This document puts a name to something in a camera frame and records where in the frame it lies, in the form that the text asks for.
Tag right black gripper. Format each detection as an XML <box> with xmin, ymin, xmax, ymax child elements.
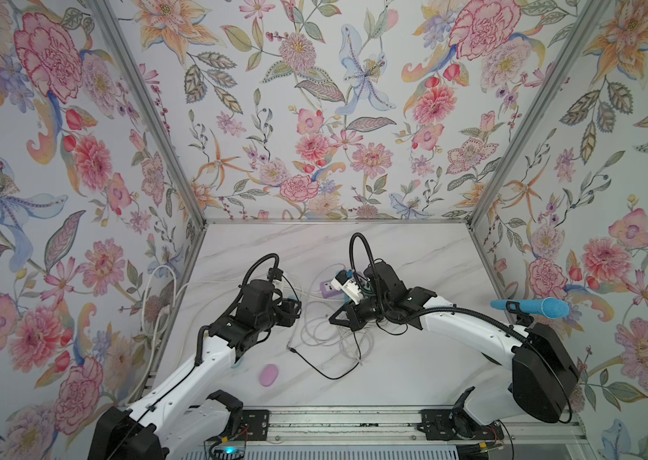
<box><xmin>328</xmin><ymin>298</ymin><xmax>394</xmax><ymax>333</ymax></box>

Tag black charging cable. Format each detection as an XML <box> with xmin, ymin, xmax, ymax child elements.
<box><xmin>286</xmin><ymin>321</ymin><xmax>411</xmax><ymax>381</ymax></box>

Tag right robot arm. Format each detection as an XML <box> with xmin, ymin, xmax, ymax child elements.
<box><xmin>330</xmin><ymin>262</ymin><xmax>580</xmax><ymax>440</ymax></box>

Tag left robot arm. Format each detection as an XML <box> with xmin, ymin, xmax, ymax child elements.
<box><xmin>88</xmin><ymin>280</ymin><xmax>302</xmax><ymax>459</ymax></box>

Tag purple power strip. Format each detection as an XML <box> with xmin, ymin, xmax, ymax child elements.
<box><xmin>320</xmin><ymin>281</ymin><xmax>343</xmax><ymax>299</ymax></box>

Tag pink earbud case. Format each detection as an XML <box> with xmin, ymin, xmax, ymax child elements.
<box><xmin>259</xmin><ymin>364</ymin><xmax>280</xmax><ymax>387</ymax></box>

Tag white coiled cables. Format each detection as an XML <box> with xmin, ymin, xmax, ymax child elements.
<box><xmin>185</xmin><ymin>261</ymin><xmax>382</xmax><ymax>363</ymax></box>

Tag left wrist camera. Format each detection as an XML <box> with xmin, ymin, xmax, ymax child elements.
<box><xmin>267</xmin><ymin>266</ymin><xmax>287</xmax><ymax>293</ymax></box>

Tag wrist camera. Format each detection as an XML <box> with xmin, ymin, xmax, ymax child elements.
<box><xmin>267</xmin><ymin>266</ymin><xmax>287</xmax><ymax>293</ymax></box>
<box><xmin>331</xmin><ymin>270</ymin><xmax>364</xmax><ymax>305</ymax></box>

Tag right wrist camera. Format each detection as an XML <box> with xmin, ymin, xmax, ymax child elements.
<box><xmin>331</xmin><ymin>270</ymin><xmax>364</xmax><ymax>305</ymax></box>

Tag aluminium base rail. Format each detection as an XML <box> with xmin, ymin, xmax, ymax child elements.
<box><xmin>241</xmin><ymin>406</ymin><xmax>588</xmax><ymax>447</ymax></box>

